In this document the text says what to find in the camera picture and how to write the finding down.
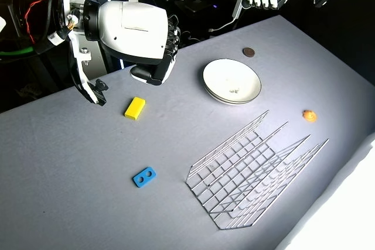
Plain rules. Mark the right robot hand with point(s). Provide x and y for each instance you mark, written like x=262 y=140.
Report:
x=132 y=33

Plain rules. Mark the white plate with dark print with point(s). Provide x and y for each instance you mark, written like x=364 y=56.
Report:
x=228 y=77

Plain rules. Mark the white plate with black rim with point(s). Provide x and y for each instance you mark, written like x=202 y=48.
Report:
x=234 y=103

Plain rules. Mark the brown round disc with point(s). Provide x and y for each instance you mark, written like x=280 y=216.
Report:
x=248 y=52

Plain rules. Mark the yellow rectangular block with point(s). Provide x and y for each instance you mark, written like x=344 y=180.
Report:
x=134 y=108

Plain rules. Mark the orange swirl cookie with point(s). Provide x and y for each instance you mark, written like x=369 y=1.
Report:
x=310 y=116

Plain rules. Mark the blue block with two holes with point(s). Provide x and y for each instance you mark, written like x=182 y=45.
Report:
x=137 y=183

